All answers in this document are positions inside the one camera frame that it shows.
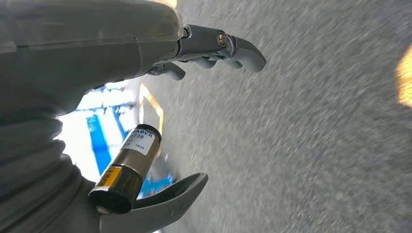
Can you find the brown cylindrical motor with label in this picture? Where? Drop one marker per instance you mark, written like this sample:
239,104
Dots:
128,173

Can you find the yellow floor tape strip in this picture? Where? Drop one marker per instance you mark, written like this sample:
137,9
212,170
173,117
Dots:
153,102

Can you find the yellow floor tape outline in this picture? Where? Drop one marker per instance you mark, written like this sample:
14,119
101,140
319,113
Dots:
406,77

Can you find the blue metal shelf rack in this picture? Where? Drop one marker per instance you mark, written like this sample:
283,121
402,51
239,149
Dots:
98,144

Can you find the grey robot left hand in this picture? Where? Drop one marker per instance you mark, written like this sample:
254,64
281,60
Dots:
80,41

